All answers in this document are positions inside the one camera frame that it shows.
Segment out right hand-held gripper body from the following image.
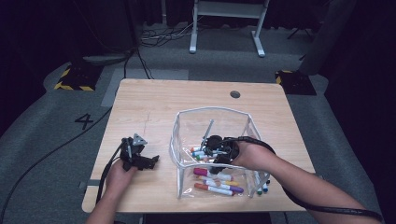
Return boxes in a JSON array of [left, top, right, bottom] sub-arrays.
[[200, 119, 241, 164]]

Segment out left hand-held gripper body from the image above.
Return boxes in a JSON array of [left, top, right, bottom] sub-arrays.
[[120, 133, 149, 172]]

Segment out magenta marker pen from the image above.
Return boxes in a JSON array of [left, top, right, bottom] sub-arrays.
[[192, 167, 234, 182]]

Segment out light green marker pen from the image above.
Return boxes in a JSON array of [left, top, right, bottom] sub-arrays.
[[195, 154, 217, 163]]

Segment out yellow marker pen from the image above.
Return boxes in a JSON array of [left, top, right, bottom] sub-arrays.
[[198, 175, 241, 188]]

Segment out brown marker pen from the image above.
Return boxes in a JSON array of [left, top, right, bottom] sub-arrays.
[[193, 182, 235, 197]]

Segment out light blue marker pen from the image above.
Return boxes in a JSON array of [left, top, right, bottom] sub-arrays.
[[191, 149, 219, 158]]

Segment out purple marker pen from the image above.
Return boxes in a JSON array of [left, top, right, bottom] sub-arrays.
[[205, 180, 245, 194]]

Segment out clear plastic bag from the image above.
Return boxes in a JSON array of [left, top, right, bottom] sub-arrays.
[[168, 106, 272, 200]]

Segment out person's left hand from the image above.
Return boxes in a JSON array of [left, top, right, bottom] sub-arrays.
[[104, 160, 138, 201]]

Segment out person's right hand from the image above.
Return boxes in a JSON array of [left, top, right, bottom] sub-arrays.
[[231, 139, 278, 173]]

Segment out dark green marker pen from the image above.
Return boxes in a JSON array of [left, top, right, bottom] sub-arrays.
[[253, 171, 263, 196]]

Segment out dark blue marker pen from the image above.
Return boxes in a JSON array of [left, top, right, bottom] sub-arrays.
[[260, 172, 269, 192]]

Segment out grey tape strip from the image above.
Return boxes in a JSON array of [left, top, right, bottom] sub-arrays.
[[78, 178, 103, 190]]

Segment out black yellow-striped stand base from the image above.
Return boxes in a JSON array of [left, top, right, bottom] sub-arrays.
[[53, 63, 105, 92], [275, 69, 318, 96]]

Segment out dark grey stand column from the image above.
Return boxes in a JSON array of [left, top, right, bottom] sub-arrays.
[[298, 0, 358, 77]]

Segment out left hand-held gripper cable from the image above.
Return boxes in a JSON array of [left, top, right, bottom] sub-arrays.
[[96, 139, 125, 204]]

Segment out hand-held gripper cable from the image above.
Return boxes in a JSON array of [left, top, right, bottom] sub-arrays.
[[223, 135, 385, 223], [96, 139, 125, 204]]

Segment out long black floor cable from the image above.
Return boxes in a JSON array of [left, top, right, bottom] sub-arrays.
[[0, 105, 114, 223]]

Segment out black stand cable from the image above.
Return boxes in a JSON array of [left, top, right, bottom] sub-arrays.
[[135, 46, 154, 80]]

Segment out grey stand base plate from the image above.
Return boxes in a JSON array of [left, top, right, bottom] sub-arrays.
[[81, 51, 134, 67]]

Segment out right hand-held gripper cable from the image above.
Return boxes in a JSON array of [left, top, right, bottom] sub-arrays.
[[223, 135, 385, 223]]

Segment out white metal desk frame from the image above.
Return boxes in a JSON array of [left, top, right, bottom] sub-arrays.
[[189, 0, 271, 59]]

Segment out bundle of floor cables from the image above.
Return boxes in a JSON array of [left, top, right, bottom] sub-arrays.
[[139, 21, 200, 49]]

